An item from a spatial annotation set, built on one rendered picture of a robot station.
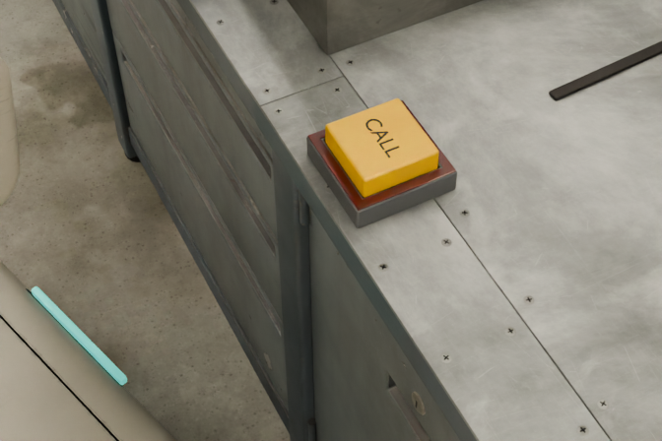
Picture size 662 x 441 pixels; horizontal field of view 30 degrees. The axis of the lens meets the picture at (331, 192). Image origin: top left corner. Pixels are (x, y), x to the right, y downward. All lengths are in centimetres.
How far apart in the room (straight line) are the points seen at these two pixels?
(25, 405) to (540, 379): 76
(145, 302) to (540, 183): 101
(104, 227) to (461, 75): 104
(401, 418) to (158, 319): 73
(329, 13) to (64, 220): 105
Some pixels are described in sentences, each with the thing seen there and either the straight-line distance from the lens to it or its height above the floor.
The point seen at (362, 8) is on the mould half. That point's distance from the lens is 96.
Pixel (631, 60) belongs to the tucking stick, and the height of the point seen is 80.
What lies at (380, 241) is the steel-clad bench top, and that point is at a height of 80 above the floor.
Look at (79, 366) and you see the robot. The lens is 144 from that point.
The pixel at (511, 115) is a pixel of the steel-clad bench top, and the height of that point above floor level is 80.
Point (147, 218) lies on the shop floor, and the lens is 192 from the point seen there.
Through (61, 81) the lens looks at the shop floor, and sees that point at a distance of 214.
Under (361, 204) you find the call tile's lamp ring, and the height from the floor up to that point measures 82.
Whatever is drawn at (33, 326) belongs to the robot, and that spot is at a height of 28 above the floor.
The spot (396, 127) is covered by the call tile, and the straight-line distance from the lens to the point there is 87.
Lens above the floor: 147
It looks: 50 degrees down
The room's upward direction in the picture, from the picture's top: 1 degrees counter-clockwise
